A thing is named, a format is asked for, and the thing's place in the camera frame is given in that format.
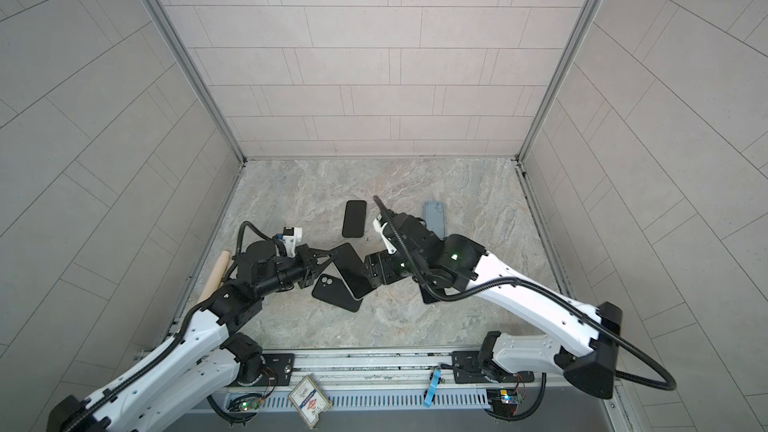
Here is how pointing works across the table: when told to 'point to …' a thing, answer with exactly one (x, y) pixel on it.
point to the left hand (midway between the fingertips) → (343, 254)
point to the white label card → (309, 401)
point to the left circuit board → (251, 404)
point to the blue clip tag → (431, 391)
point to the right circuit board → (514, 399)
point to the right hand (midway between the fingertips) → (373, 271)
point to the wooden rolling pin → (217, 276)
